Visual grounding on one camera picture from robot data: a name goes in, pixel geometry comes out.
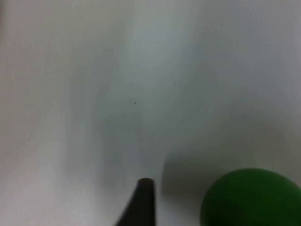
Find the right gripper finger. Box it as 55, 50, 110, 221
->
114, 178, 156, 226

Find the green ball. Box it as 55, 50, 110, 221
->
199, 168, 301, 226

